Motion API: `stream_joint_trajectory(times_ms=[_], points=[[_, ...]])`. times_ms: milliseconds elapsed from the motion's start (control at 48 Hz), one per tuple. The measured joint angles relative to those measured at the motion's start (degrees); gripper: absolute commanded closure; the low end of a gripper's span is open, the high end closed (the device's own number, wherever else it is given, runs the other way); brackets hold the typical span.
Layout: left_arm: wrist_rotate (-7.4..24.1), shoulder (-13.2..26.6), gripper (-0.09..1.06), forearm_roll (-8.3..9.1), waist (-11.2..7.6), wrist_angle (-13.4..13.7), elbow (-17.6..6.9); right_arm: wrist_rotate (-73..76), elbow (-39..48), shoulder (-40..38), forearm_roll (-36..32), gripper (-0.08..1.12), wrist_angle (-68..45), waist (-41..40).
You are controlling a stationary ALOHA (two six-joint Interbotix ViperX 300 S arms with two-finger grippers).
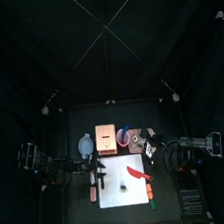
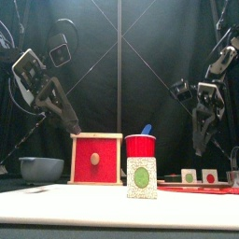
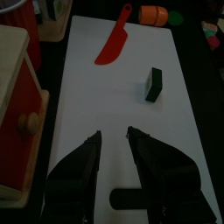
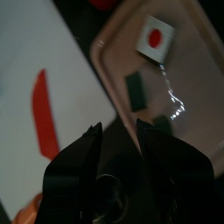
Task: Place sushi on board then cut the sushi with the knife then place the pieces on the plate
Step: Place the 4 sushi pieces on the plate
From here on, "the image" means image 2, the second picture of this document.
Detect toy sushi piece green centre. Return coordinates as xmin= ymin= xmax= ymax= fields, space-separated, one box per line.
xmin=180 ymin=168 xmax=198 ymax=184
xmin=126 ymin=156 xmax=159 ymax=200

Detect toy sushi piece red centre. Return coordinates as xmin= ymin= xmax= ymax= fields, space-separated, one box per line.
xmin=201 ymin=168 xmax=218 ymax=185

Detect dark toy sushi piece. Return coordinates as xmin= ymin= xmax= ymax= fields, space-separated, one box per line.
xmin=163 ymin=174 xmax=183 ymax=184

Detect red toy knife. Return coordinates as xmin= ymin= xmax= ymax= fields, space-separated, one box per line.
xmin=158 ymin=186 xmax=239 ymax=196

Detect white cutting board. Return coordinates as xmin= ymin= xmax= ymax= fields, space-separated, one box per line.
xmin=0 ymin=183 xmax=239 ymax=232

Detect blue plastic spoon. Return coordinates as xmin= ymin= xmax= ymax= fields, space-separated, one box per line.
xmin=140 ymin=123 xmax=153 ymax=136

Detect small metal cup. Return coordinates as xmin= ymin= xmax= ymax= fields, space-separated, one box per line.
xmin=225 ymin=146 xmax=239 ymax=189

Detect blue-grey bowl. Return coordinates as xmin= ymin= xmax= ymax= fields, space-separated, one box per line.
xmin=18 ymin=156 xmax=65 ymax=185

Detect red plastic cup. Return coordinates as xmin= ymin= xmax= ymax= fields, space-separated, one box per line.
xmin=124 ymin=134 xmax=157 ymax=159

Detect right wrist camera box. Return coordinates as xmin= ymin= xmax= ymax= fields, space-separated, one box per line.
xmin=169 ymin=78 xmax=194 ymax=103

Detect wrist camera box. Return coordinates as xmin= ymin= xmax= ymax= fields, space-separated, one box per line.
xmin=169 ymin=78 xmax=194 ymax=103
xmin=46 ymin=32 xmax=73 ymax=69

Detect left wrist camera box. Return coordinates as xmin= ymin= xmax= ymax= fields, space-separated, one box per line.
xmin=46 ymin=32 xmax=73 ymax=69

